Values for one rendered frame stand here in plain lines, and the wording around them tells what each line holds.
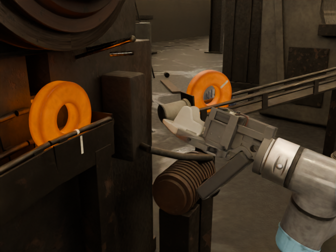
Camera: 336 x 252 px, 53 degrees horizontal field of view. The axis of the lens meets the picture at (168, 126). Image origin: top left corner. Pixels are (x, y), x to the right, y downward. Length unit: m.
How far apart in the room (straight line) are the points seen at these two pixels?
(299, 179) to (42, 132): 0.47
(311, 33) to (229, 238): 2.08
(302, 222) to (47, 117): 0.50
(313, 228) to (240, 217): 1.17
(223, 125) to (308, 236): 0.23
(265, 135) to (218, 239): 1.06
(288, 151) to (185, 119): 0.19
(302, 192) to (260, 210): 1.27
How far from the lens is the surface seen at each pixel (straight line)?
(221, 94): 1.10
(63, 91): 0.74
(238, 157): 0.60
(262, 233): 1.69
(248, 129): 0.60
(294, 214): 0.62
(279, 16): 3.28
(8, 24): 0.61
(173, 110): 1.01
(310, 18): 3.21
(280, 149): 0.59
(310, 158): 0.58
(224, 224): 1.71
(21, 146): 0.73
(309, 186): 0.58
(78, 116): 0.78
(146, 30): 3.50
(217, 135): 0.61
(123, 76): 0.89
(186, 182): 0.94
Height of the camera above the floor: 0.94
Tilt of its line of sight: 18 degrees down
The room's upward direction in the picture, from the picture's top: straight up
